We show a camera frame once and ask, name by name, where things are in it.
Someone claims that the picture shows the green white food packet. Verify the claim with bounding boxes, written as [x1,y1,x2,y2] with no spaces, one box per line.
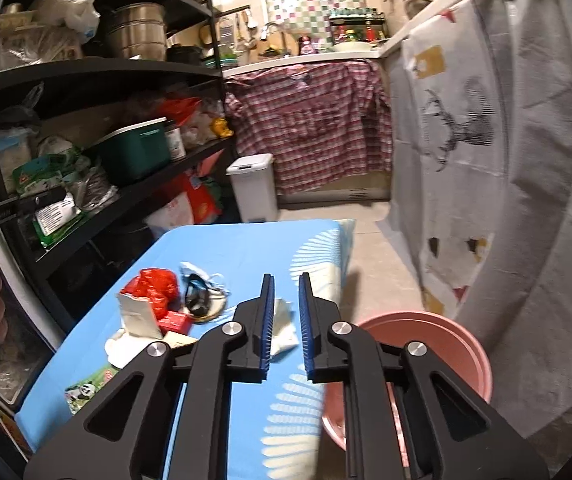
[31,192,88,250]

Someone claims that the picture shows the black spice rack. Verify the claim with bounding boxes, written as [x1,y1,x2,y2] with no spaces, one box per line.
[328,9,387,46]

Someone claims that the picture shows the white paper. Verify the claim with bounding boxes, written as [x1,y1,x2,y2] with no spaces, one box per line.
[104,328,151,367]

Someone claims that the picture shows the green storage box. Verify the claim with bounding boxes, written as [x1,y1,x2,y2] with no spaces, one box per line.
[83,117,173,186]

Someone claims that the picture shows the orange red sack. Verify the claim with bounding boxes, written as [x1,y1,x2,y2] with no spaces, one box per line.
[181,172,221,226]

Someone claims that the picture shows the metal pot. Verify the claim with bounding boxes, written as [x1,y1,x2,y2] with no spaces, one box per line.
[103,2,169,61]

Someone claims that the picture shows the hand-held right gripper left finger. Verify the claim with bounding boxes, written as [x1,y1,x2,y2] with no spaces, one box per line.
[22,273,274,480]

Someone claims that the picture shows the panda print packet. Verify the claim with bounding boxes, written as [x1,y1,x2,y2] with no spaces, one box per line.
[65,366,119,416]

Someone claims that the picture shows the blue printed tablecloth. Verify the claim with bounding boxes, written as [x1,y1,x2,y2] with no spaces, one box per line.
[14,218,357,480]

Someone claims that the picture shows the black goggles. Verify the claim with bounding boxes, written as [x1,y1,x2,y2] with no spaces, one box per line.
[184,272,213,317]

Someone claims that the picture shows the red plaid cloth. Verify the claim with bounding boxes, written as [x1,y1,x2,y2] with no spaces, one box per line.
[224,59,394,196]

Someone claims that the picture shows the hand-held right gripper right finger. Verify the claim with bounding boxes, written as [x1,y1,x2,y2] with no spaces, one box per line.
[298,272,550,480]

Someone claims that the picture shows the black shelf rack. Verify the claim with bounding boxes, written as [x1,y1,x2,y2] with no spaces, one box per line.
[0,0,239,321]

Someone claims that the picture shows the white tissue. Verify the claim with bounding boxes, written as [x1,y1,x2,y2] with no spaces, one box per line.
[265,298,299,358]

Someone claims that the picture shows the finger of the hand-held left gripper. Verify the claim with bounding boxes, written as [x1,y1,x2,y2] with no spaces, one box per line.
[0,187,69,241]

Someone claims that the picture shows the labelled jar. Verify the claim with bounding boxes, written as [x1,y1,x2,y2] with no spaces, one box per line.
[165,120,187,161]

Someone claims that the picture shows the round beige disc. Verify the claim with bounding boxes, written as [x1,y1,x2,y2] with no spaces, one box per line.
[185,290,228,322]

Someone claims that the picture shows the white sack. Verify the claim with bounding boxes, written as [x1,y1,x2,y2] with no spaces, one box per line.
[146,195,197,241]

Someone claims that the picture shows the blue and white packet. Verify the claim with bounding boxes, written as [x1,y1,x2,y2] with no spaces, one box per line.
[180,261,229,301]

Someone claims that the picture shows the grey deer print cloth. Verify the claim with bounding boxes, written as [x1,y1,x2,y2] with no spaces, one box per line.
[373,0,572,441]

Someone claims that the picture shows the brown packet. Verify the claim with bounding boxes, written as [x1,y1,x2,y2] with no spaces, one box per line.
[163,331,199,351]

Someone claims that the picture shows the white plastic bag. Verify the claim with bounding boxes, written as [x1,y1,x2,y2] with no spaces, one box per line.
[28,0,102,43]

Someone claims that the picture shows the red bag on shelf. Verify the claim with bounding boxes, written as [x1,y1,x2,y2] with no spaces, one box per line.
[158,97,201,126]

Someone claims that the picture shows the white trash bin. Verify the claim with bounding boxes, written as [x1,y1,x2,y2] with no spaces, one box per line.
[226,153,279,223]

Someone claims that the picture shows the pink plastic basin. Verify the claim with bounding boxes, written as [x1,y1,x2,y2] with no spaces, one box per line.
[320,311,493,467]

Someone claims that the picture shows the small red box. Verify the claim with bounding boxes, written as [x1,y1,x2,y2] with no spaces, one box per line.
[157,310,194,335]

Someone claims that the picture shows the red plastic bag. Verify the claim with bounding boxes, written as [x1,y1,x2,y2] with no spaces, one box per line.
[120,268,181,321]

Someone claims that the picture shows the white paper carton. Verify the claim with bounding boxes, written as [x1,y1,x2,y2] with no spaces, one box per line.
[117,292,163,339]

